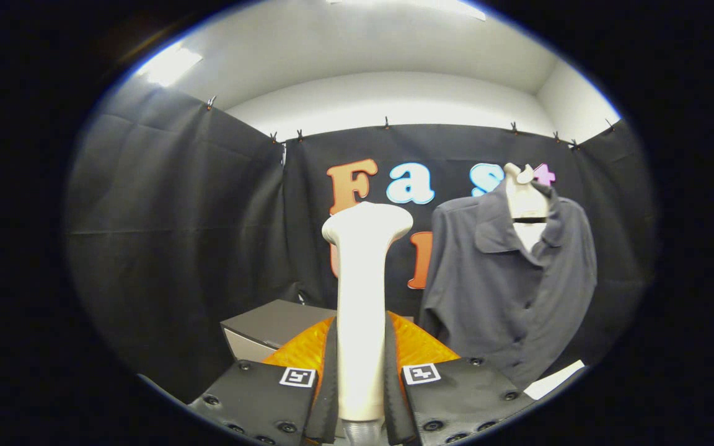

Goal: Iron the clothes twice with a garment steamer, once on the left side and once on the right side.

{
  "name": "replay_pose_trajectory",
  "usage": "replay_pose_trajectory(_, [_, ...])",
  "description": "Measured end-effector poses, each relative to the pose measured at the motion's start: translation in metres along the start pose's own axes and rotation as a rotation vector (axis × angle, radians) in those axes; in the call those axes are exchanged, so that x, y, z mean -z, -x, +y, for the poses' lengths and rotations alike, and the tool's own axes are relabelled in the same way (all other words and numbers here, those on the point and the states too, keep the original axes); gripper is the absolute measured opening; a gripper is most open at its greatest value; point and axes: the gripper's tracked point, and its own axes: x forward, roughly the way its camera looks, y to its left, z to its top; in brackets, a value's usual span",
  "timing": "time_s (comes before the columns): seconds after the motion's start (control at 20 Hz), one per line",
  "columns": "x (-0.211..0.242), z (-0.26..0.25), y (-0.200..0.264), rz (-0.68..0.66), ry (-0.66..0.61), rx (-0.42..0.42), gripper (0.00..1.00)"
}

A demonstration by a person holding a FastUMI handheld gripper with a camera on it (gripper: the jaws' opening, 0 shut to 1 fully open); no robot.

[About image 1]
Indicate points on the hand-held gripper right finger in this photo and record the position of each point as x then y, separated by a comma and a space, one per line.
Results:
394, 402

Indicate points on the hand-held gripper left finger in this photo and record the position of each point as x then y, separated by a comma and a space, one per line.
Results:
330, 396

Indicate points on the white garment steamer head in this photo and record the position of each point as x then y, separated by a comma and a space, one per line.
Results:
362, 310

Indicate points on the grey button shirt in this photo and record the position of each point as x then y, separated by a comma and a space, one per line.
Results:
493, 297

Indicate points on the grey cabinet with dark top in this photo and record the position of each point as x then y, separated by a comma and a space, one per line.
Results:
270, 322

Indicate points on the white table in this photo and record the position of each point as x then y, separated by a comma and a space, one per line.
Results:
552, 381

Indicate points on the black backdrop cloth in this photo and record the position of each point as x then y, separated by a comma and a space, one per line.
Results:
177, 235

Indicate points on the white mannequin torso stand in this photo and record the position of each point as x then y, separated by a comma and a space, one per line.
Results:
525, 198

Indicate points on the long ceiling light strip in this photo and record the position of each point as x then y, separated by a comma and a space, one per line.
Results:
168, 65

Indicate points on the square ceiling light panel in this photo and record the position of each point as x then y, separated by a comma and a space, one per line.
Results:
444, 6

